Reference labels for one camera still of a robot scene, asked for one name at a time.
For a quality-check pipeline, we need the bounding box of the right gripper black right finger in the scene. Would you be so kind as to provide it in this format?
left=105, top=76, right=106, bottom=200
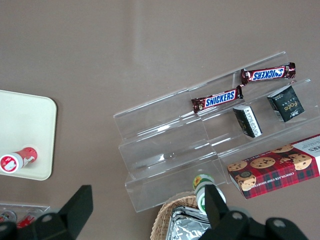
left=202, top=184, right=251, bottom=240

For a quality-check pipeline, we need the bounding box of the clear acrylic stepped display stand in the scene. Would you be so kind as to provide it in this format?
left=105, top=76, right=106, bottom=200
left=112, top=51, right=320, bottom=213

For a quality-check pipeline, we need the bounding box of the red white yoghurt cup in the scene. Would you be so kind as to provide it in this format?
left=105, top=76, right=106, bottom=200
left=0, top=146, right=39, bottom=175

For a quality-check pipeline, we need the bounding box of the oval light wicker basket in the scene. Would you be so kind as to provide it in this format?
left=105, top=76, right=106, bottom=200
left=149, top=191, right=208, bottom=240

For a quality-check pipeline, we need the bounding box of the Snickers chocolate bar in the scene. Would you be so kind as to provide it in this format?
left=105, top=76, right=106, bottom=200
left=240, top=62, right=296, bottom=86
left=191, top=85, right=244, bottom=114

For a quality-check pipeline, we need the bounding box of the stack of foil trays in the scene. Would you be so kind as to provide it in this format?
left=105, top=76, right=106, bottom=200
left=166, top=206, right=214, bottom=240

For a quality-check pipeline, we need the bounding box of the cream plastic tray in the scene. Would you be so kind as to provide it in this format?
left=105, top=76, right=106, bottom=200
left=0, top=89, right=58, bottom=181

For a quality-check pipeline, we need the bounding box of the red tartan cookie box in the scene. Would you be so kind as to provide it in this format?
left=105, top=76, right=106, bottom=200
left=226, top=133, right=320, bottom=200

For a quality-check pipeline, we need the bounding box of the small black carton box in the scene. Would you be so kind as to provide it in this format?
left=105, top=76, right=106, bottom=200
left=266, top=86, right=305, bottom=123
left=232, top=104, right=264, bottom=138

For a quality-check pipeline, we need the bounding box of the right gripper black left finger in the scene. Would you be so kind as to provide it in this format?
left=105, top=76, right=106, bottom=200
left=16, top=184, right=94, bottom=240

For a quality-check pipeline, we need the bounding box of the green white sunflower lid cup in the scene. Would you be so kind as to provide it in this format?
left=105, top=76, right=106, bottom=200
left=191, top=174, right=227, bottom=217

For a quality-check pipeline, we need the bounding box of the clear acrylic bottle rack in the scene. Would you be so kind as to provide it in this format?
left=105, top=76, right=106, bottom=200
left=0, top=201, right=51, bottom=226

